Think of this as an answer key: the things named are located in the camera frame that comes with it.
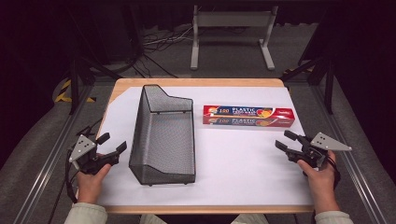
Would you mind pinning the person's right hand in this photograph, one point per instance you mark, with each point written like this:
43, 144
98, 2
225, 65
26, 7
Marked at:
322, 186

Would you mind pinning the yellow black hazard tape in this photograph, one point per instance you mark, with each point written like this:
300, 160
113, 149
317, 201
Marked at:
65, 93

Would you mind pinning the white metal stand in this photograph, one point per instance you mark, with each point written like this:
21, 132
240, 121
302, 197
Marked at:
232, 19

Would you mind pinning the red plastic wrap box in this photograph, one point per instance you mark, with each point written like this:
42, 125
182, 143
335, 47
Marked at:
249, 116

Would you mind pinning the black tripod stand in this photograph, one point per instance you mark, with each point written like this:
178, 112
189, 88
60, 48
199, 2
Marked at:
328, 84
76, 81

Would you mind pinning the person's left hand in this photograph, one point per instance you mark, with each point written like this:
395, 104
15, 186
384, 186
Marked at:
89, 186

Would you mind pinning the white table sheet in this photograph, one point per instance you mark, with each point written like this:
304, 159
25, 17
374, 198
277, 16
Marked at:
243, 168

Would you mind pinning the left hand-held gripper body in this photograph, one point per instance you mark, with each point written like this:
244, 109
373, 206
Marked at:
83, 148

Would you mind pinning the aluminium rail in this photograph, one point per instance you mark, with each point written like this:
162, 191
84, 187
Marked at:
351, 168
49, 161

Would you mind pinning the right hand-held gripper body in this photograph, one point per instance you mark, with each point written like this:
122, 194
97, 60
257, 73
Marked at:
323, 142

